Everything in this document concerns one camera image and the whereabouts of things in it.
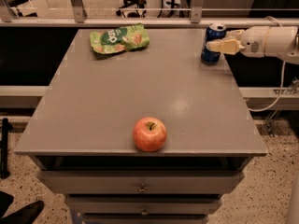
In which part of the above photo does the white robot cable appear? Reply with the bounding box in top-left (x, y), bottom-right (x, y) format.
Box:
top-left (248, 15), bottom-right (287, 113)

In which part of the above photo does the black floor stand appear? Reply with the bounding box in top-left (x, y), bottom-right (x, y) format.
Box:
top-left (0, 118), bottom-right (12, 179)

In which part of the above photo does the red yellow apple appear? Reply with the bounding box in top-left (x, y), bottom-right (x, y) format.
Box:
top-left (133, 117), bottom-right (167, 152)

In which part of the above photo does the middle grey drawer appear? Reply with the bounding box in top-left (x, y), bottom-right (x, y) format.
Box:
top-left (66, 196), bottom-right (221, 215)

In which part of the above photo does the metal railing frame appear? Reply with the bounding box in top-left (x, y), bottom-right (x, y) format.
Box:
top-left (0, 0), bottom-right (299, 28)

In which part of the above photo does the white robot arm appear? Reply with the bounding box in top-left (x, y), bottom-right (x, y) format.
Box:
top-left (206, 26), bottom-right (299, 64)

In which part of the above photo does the green chip bag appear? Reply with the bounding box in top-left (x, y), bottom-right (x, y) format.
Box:
top-left (90, 23), bottom-right (150, 55)

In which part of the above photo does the top grey drawer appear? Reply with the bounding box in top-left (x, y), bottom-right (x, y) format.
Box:
top-left (38, 171), bottom-right (244, 194)

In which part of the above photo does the blue pepsi can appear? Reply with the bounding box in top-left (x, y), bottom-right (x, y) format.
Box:
top-left (201, 22), bottom-right (226, 64)

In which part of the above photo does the black office chair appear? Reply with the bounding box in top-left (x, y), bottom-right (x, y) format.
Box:
top-left (116, 0), bottom-right (147, 18)

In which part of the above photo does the grey drawer cabinet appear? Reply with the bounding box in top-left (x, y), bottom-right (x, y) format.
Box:
top-left (14, 28), bottom-right (268, 224)

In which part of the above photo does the black shoe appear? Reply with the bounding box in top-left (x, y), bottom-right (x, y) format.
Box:
top-left (0, 191), bottom-right (44, 224)

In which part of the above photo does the grey drawer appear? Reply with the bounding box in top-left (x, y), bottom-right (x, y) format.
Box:
top-left (82, 214), bottom-right (207, 224)
top-left (38, 171), bottom-right (244, 194)
top-left (66, 196), bottom-right (221, 215)

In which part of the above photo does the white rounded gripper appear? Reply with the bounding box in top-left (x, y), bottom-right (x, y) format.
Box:
top-left (206, 26), bottom-right (269, 58)

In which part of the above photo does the bottom grey drawer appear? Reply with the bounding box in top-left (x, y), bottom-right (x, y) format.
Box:
top-left (82, 214), bottom-right (207, 224)

